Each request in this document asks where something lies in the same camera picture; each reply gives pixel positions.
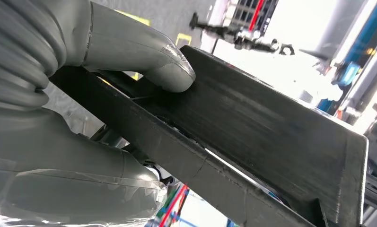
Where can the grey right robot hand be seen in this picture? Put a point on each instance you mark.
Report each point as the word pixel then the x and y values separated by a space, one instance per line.
pixel 66 188

